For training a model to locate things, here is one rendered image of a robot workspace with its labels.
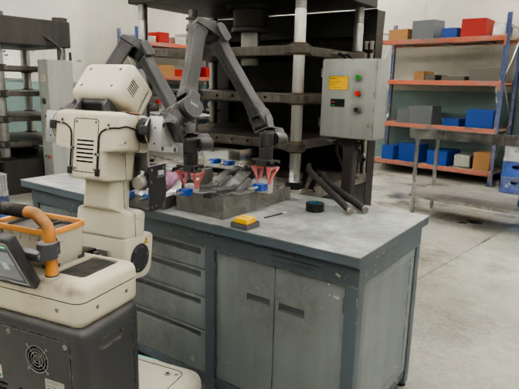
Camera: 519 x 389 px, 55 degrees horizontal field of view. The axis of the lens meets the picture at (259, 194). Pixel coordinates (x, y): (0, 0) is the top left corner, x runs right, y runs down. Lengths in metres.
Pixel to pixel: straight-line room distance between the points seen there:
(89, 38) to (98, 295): 8.76
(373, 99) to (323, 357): 1.28
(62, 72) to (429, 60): 5.59
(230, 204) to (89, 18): 8.25
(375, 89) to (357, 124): 0.19
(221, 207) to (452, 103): 6.95
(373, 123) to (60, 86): 4.45
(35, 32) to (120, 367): 5.37
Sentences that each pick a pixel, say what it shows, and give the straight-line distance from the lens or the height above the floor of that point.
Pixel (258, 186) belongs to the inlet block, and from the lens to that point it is 1.99.
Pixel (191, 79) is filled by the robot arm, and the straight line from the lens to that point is 1.81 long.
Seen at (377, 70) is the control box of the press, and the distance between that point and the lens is 2.59.
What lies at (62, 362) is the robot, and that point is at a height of 0.59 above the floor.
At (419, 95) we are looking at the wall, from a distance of 8.90.
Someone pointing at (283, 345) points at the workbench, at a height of 0.36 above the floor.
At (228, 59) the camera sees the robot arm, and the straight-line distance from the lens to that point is 1.98.
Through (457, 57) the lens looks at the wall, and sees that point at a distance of 8.68.
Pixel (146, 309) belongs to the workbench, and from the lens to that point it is 2.49.
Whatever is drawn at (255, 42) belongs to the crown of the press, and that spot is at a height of 1.58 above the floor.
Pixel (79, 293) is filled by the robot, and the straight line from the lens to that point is 1.40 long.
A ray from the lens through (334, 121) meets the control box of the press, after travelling 2.67.
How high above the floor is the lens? 1.33
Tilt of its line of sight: 12 degrees down
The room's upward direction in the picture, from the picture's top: 1 degrees clockwise
